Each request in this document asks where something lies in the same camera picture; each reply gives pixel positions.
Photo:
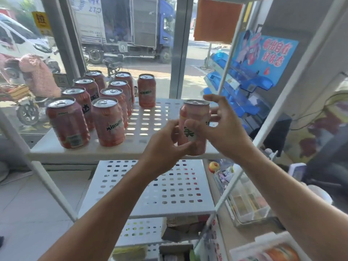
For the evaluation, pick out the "white plastic tray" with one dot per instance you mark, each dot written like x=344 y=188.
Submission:
x=244 y=250

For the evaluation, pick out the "blue printed poster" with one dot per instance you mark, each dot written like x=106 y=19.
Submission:
x=272 y=57

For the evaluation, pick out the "white blue delivery truck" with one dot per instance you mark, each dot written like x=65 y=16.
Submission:
x=122 y=24

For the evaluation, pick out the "blue plastic display rack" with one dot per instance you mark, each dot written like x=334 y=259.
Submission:
x=239 y=86

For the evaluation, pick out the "yellow green packet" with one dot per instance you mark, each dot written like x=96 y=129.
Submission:
x=129 y=254

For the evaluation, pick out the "clear acrylic organizer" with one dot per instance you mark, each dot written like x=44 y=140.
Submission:
x=244 y=203

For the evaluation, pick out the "person's left forearm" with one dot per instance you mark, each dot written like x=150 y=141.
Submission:
x=103 y=222

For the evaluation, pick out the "blue rounded code stand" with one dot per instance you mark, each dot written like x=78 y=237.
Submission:
x=297 y=172

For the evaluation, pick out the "group of orange soda cans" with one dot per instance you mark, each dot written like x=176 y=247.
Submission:
x=282 y=254

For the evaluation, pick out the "group of red cans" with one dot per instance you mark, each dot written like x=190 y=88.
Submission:
x=108 y=127

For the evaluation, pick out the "white metal shelf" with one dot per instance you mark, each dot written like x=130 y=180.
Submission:
x=81 y=154

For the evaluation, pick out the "person's left hand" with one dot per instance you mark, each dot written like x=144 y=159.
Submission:
x=163 y=154

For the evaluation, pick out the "black electric scooter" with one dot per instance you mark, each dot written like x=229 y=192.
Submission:
x=112 y=65

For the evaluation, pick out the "white door sticker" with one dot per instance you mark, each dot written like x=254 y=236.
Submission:
x=61 y=80

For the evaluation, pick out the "yellow red small toy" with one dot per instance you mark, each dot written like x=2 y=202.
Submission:
x=214 y=167

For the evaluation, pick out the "scooter with pink cover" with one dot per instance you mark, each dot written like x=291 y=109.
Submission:
x=38 y=76

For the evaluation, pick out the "orange paper sheet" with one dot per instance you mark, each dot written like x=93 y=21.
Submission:
x=217 y=21

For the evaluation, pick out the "person's right hand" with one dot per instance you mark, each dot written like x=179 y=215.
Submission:
x=228 y=135

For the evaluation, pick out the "pink soda can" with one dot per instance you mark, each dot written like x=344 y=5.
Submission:
x=194 y=111

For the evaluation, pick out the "yellow red wall poster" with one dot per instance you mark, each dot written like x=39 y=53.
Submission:
x=315 y=133

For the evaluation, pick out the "grey display stand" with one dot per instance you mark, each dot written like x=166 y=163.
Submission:
x=329 y=165

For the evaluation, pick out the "brown printed carton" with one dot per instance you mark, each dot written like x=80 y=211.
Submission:
x=185 y=226

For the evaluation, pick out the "white red printed sign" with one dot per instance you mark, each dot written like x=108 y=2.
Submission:
x=214 y=241

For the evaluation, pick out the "open cardboard floor box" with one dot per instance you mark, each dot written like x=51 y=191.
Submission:
x=176 y=252

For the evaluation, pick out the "white van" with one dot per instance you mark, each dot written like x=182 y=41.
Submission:
x=24 y=40

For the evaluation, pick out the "black cash register monitor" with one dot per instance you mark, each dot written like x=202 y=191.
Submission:
x=274 y=133

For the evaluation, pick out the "person's right forearm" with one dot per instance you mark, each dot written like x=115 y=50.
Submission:
x=293 y=209

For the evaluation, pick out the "yellow door sticker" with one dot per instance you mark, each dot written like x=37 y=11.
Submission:
x=41 y=23

